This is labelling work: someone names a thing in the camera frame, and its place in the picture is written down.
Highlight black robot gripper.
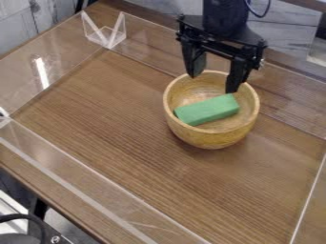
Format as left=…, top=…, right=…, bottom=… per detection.
left=176, top=14, right=267, bottom=93

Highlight light wooden bowl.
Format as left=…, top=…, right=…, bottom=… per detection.
left=163, top=71, right=259, bottom=150

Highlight black bracket with bolt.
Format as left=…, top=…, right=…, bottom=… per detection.
left=40, top=224, right=73, bottom=244

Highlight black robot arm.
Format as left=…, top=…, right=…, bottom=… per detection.
left=176, top=0, right=271, bottom=93

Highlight green rectangular block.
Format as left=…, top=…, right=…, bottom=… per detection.
left=174, top=93, right=239, bottom=126

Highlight clear acrylic tray walls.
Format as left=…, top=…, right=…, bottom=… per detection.
left=0, top=9, right=326, bottom=244

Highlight black metal table leg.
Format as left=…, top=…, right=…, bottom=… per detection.
left=32, top=198, right=48, bottom=220

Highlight black cable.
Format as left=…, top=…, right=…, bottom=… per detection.
left=0, top=213, right=44, bottom=244

